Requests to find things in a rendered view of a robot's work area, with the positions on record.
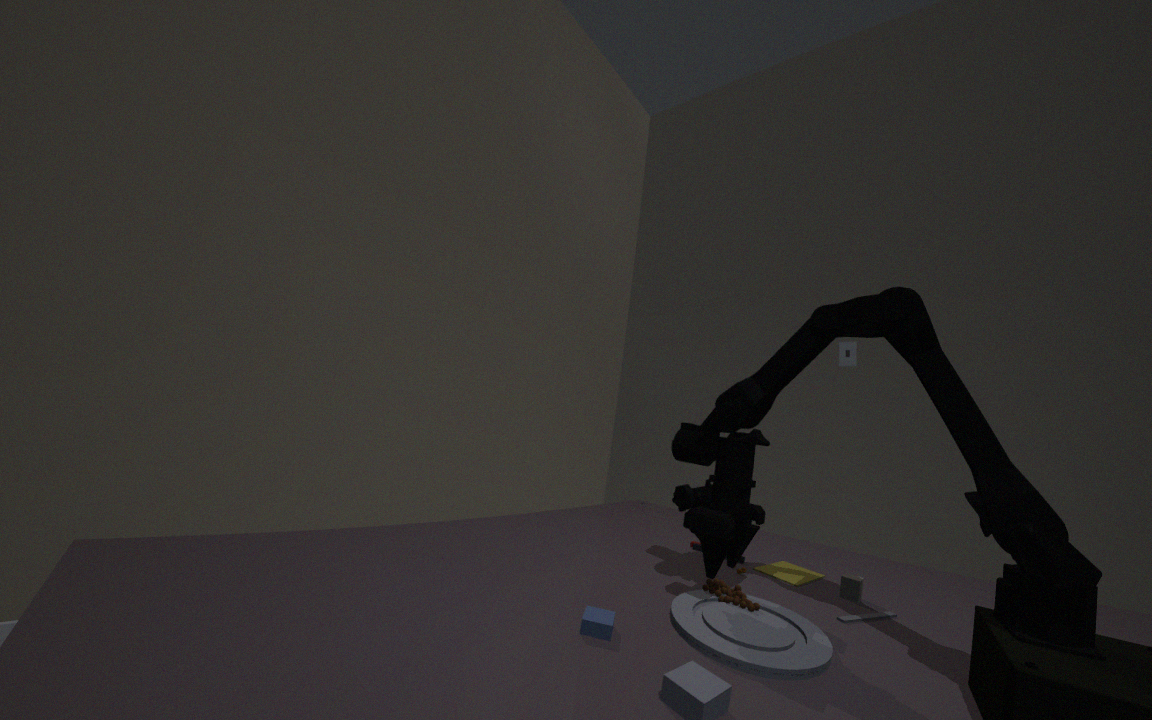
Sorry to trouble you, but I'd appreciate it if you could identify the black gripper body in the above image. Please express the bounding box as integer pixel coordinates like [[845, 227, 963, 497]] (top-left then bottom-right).
[[683, 468, 766, 539]]

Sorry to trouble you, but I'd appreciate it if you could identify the yellow flat rectangular sheet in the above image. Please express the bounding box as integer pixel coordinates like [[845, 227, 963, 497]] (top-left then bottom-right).
[[753, 561, 825, 588]]

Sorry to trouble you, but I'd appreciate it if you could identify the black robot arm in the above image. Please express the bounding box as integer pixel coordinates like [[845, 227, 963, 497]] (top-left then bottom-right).
[[670, 287, 1106, 662]]

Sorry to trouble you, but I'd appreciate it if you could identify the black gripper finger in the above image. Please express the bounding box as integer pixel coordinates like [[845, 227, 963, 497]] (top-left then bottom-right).
[[727, 523, 760, 568], [690, 529, 735, 579]]

